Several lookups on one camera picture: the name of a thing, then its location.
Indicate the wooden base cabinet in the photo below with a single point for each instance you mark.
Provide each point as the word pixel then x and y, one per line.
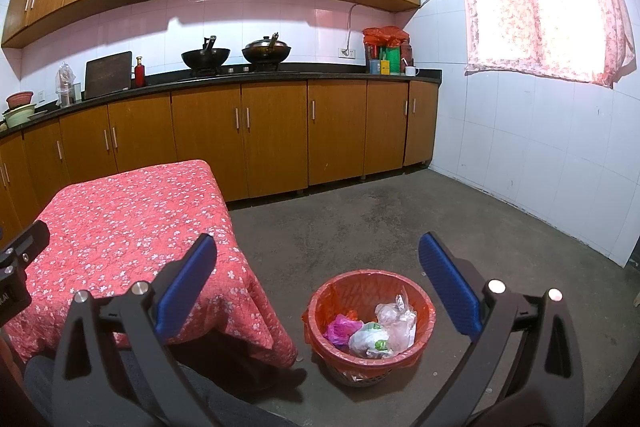
pixel 275 137

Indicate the yellow box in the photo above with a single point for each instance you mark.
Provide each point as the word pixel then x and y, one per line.
pixel 385 68

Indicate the white wall socket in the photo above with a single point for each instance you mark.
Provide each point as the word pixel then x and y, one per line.
pixel 347 53

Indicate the black wok with lid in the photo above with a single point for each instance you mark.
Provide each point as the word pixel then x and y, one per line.
pixel 265 53

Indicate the red-brown basin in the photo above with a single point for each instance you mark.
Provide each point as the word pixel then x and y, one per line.
pixel 20 98

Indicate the dark red jar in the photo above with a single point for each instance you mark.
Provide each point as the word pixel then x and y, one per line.
pixel 406 57

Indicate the green box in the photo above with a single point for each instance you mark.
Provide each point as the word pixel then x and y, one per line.
pixel 392 59

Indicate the green printed white plastic bag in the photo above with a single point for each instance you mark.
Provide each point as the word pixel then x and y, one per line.
pixel 370 339

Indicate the blue container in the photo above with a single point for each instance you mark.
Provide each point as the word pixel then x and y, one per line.
pixel 374 67

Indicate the black gas stove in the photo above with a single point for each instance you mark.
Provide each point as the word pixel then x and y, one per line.
pixel 235 69

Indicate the jar in clear bag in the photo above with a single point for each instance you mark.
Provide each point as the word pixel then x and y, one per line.
pixel 65 87

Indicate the white mug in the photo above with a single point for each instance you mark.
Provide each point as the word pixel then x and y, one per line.
pixel 410 72

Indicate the red bottle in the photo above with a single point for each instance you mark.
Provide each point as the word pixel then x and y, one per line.
pixel 140 76

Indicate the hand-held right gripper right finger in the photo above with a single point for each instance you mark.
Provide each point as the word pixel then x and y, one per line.
pixel 450 282

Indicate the large red shopping bag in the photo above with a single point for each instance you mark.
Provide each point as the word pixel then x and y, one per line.
pixel 385 37

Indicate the clear plastic bag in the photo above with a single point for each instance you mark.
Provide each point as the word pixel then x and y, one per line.
pixel 397 319

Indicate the dark cutting board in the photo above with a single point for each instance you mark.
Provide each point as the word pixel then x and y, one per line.
pixel 107 74

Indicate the pink plastic bag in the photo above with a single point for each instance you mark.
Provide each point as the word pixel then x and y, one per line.
pixel 340 331

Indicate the black kitchen countertop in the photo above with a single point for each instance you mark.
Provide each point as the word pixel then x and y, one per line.
pixel 310 75

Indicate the red plastic waste basket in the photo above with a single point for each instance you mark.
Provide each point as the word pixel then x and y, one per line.
pixel 360 289

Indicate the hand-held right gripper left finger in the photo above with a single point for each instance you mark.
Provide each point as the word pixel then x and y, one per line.
pixel 187 279

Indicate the green basin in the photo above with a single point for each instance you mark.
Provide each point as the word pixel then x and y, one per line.
pixel 20 116

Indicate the table with red floral cloth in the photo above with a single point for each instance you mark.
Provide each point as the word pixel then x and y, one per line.
pixel 125 227

